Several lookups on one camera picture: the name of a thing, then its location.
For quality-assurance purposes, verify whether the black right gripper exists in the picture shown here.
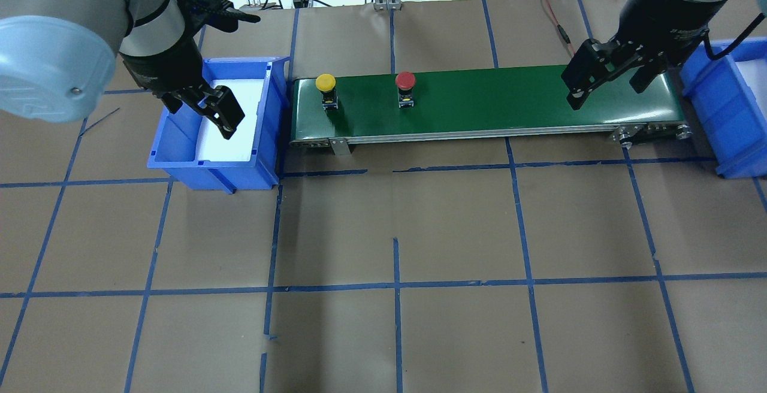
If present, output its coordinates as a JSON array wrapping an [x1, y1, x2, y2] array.
[[561, 0, 720, 111]]

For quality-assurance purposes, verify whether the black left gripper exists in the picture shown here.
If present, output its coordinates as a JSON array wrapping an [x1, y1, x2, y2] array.
[[123, 37, 246, 141]]

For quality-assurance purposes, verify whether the yellow push button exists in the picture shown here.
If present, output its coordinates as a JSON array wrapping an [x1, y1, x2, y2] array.
[[315, 73, 338, 111]]

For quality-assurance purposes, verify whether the red push button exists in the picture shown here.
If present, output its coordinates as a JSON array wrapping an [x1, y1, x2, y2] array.
[[395, 71, 416, 108]]

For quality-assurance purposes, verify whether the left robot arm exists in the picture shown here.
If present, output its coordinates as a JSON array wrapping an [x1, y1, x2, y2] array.
[[1, 0, 259, 139]]

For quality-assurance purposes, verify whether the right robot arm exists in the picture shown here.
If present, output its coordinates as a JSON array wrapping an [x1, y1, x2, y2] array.
[[561, 0, 765, 111]]

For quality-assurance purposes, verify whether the blue left plastic bin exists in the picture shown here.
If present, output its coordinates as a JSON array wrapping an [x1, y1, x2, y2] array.
[[146, 56, 290, 194]]

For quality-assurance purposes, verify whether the blue plastic bin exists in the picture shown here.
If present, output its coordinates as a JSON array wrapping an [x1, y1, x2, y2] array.
[[146, 56, 290, 194], [680, 37, 766, 179]]

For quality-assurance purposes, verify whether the white foam pad left bin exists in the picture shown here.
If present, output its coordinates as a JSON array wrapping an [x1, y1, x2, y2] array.
[[195, 77, 267, 162]]

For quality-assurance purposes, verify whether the white foam pad bin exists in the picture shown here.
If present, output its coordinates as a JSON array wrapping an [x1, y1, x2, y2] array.
[[195, 77, 267, 162], [736, 58, 766, 114]]

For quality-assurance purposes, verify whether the green conveyor belt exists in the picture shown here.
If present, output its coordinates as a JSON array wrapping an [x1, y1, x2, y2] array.
[[290, 65, 692, 147]]

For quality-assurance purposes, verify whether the blue right plastic bin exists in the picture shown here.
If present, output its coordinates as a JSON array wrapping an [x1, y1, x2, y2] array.
[[680, 37, 766, 179]]

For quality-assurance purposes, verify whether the white foam pad right bin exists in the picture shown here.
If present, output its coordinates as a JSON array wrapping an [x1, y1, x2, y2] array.
[[736, 58, 766, 114]]

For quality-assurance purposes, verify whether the red black wire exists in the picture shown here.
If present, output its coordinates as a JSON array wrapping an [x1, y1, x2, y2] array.
[[540, 0, 585, 64]]

